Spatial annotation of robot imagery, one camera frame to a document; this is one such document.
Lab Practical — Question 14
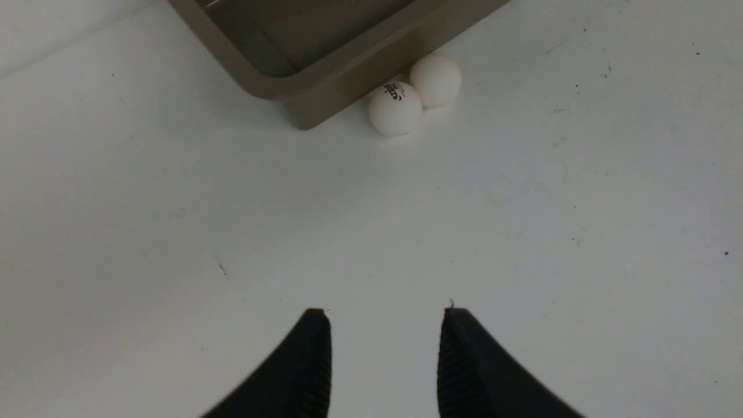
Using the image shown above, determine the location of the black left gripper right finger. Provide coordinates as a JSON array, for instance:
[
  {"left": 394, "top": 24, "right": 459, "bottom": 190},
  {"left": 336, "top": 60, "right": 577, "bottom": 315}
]
[{"left": 437, "top": 307, "right": 582, "bottom": 417}]

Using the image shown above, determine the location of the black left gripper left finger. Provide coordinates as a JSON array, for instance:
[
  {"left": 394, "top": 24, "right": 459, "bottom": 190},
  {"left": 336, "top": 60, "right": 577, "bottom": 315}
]
[{"left": 204, "top": 308, "right": 333, "bottom": 417}]

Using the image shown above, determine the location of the white ping-pong ball with logo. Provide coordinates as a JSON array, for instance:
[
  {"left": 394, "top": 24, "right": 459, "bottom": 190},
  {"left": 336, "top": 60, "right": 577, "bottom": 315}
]
[{"left": 368, "top": 81, "right": 424, "bottom": 138}]

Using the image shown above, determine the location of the plain white ping-pong ball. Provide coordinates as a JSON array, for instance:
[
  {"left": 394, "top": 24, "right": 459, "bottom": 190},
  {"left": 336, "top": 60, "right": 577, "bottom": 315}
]
[{"left": 409, "top": 53, "right": 463, "bottom": 109}]

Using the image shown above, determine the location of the tan plastic bin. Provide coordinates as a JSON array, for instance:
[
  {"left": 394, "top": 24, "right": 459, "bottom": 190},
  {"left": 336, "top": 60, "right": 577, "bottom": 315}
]
[{"left": 170, "top": 1, "right": 504, "bottom": 130}]

